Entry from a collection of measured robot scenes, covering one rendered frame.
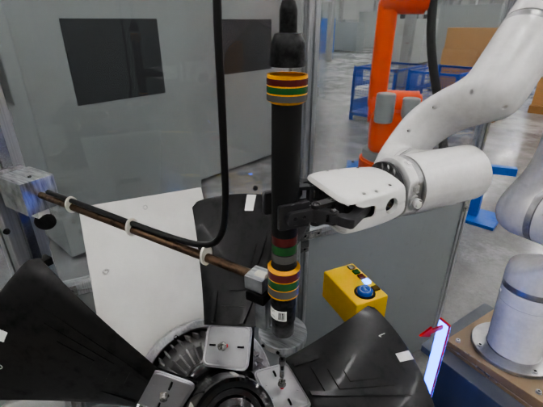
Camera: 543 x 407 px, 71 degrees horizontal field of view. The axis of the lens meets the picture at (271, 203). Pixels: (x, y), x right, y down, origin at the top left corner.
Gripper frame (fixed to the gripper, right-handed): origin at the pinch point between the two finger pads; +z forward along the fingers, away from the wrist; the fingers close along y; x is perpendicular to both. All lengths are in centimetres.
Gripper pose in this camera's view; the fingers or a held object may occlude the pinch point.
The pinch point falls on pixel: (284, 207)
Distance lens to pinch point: 46.3
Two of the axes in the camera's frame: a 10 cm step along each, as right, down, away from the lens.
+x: 0.1, -9.0, -4.3
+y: -4.1, -4.0, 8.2
